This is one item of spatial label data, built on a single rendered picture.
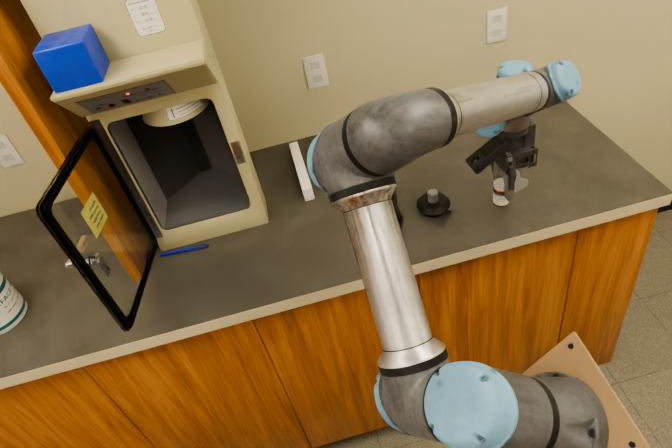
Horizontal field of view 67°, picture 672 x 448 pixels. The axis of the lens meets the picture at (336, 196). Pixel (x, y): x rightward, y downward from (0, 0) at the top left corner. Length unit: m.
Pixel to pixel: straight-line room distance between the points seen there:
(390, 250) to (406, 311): 0.10
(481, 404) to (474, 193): 0.85
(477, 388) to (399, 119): 0.38
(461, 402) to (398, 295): 0.18
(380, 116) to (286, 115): 1.08
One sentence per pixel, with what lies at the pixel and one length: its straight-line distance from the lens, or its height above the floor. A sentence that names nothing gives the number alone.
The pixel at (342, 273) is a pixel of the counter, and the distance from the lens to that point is 1.31.
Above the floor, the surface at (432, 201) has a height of 0.98.
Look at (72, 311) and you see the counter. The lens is 1.56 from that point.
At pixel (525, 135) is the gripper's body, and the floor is 1.18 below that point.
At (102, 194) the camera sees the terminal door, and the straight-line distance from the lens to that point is 1.30.
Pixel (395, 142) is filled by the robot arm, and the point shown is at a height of 1.49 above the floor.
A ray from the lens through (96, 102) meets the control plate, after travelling 1.23.
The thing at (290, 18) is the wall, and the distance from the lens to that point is 1.67.
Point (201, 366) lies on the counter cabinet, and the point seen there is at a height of 0.73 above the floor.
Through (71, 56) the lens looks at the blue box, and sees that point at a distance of 1.16.
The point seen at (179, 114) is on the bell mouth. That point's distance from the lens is 1.33.
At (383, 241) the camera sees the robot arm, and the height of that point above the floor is 1.33.
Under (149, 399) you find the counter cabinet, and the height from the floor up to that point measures 0.65.
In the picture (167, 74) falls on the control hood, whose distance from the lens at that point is 1.14.
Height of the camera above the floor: 1.92
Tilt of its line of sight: 39 degrees down
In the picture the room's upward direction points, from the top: 13 degrees counter-clockwise
